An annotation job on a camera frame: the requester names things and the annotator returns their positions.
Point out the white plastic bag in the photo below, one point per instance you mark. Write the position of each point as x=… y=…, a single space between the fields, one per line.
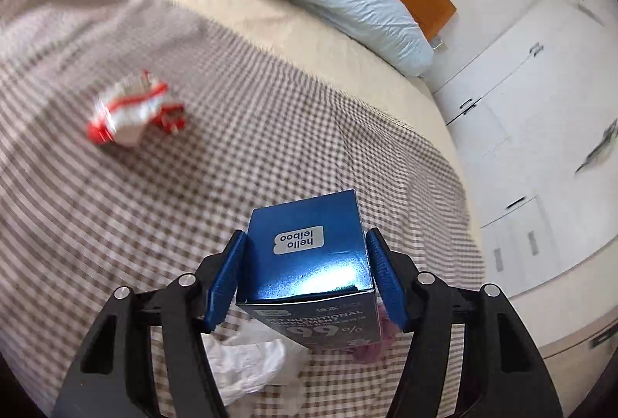
x=251 y=360

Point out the light blue pillow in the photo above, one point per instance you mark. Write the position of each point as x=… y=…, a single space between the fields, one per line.
x=347 y=2

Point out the brown checked blanket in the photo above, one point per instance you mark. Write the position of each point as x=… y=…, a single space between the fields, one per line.
x=145 y=205

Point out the wooden bed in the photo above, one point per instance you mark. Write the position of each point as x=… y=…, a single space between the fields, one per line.
x=193 y=7

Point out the blue box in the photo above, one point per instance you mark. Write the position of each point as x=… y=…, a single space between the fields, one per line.
x=309 y=263

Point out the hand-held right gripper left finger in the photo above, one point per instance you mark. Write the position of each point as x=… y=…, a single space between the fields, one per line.
x=224 y=283

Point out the grey item hanging on wardrobe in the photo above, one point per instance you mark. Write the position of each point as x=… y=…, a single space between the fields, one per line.
x=598 y=152

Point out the white wardrobe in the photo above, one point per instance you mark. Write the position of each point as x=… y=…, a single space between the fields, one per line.
x=531 y=109

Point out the red and white wrapper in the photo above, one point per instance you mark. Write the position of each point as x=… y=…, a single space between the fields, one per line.
x=130 y=114

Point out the white wall socket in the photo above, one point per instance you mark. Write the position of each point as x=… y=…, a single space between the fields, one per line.
x=437 y=44

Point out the pale door panel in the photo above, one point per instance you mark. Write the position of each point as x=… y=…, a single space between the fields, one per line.
x=574 y=331

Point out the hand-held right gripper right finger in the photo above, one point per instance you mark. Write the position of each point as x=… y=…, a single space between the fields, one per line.
x=386 y=283

